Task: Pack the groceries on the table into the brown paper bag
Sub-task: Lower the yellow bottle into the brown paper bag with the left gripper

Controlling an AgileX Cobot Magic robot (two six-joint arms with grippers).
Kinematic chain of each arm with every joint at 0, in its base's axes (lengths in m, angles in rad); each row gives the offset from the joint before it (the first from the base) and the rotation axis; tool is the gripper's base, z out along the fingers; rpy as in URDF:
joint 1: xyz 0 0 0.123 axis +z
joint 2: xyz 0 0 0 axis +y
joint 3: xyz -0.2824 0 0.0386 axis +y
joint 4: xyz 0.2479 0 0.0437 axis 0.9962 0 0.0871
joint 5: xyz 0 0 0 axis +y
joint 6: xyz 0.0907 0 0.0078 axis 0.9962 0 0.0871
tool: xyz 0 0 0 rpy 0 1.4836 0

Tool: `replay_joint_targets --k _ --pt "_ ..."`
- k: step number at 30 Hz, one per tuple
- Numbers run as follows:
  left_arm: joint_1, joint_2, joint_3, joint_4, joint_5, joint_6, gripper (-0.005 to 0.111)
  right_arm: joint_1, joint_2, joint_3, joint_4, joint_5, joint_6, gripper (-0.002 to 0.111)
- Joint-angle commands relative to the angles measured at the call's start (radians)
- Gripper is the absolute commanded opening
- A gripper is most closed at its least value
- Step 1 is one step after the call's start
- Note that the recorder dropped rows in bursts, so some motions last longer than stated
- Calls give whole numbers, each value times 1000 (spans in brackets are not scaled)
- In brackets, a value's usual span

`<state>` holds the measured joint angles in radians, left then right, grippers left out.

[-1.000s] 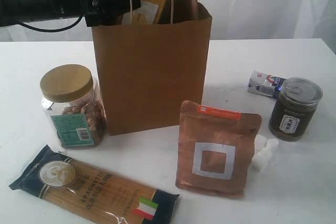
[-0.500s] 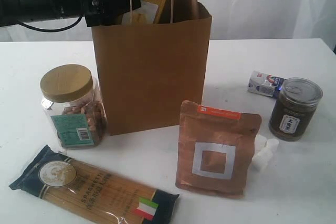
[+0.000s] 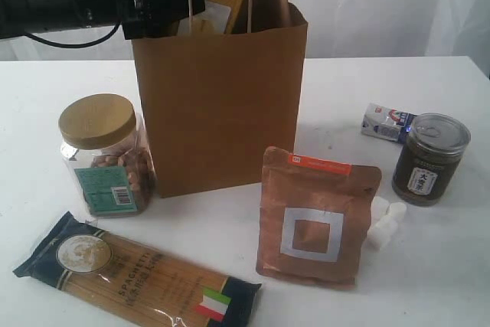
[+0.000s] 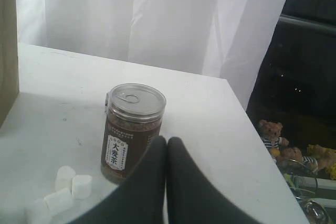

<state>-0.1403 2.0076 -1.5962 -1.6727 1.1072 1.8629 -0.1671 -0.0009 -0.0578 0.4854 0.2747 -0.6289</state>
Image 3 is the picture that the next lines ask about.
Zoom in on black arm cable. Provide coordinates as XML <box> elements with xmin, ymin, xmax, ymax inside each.
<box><xmin>26</xmin><ymin>0</ymin><xmax>122</xmax><ymax>49</ymax></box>

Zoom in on copper stand-up pouch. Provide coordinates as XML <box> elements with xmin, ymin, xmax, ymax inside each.
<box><xmin>256</xmin><ymin>147</ymin><xmax>382</xmax><ymax>288</ymax></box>

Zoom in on spaghetti packet dark blue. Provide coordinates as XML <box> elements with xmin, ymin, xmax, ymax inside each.
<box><xmin>14</xmin><ymin>212</ymin><xmax>260</xmax><ymax>326</ymax></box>

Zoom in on brown paper bag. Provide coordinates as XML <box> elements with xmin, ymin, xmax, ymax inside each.
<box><xmin>132</xmin><ymin>0</ymin><xmax>308</xmax><ymax>198</ymax></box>

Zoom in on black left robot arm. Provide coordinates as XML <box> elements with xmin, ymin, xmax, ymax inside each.
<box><xmin>1</xmin><ymin>0</ymin><xmax>206</xmax><ymax>40</ymax></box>

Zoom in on white backdrop curtain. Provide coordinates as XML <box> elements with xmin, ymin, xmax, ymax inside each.
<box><xmin>0</xmin><ymin>0</ymin><xmax>490</xmax><ymax>63</ymax></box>

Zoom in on white blue milk carton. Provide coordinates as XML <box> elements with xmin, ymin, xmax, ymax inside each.
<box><xmin>361</xmin><ymin>103</ymin><xmax>417</xmax><ymax>144</ymax></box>

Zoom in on clear jar gold lid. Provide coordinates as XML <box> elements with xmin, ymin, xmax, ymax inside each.
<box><xmin>58</xmin><ymin>93</ymin><xmax>155</xmax><ymax>217</ymax></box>

